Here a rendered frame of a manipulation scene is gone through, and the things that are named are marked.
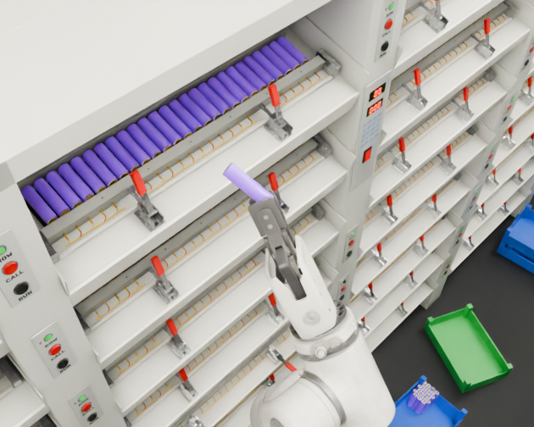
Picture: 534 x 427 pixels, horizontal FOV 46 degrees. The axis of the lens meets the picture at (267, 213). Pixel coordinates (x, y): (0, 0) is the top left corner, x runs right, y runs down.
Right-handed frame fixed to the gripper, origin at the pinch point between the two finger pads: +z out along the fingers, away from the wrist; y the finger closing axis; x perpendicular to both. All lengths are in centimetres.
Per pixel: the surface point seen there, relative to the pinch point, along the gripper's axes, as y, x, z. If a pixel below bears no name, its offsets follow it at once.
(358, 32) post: 37.6, 21.4, 11.3
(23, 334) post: 2.2, -36.1, -2.5
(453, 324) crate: 160, 26, -122
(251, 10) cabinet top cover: 15.2, 7.5, 21.6
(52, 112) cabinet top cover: -1.7, -16.2, 20.9
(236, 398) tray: 66, -37, -61
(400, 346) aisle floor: 152, 3, -118
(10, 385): 12, -49, -12
